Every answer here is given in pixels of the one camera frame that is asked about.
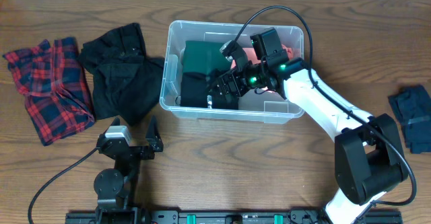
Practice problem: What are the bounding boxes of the pink garment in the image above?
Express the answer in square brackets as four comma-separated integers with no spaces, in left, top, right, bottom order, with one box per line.
[230,43,301,94]

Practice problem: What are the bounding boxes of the dark green garment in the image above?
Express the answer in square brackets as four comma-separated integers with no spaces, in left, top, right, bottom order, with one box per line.
[181,40,232,75]

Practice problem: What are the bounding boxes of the large black garment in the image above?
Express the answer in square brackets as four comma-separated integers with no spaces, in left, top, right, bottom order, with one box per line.
[78,23,164,126]

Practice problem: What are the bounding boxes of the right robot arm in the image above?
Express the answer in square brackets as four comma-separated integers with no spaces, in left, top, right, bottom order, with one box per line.
[210,28,413,223]

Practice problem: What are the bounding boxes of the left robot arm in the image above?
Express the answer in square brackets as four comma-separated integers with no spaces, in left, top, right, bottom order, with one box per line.
[94,116,164,224]

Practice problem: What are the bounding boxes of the clear plastic storage bin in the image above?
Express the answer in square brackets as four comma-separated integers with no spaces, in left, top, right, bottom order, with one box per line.
[159,20,304,124]

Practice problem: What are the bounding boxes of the red navy plaid garment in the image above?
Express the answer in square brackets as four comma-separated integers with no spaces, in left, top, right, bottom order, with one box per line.
[3,37,96,146]

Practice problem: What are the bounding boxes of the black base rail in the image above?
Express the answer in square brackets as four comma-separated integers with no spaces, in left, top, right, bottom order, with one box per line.
[65,210,404,224]

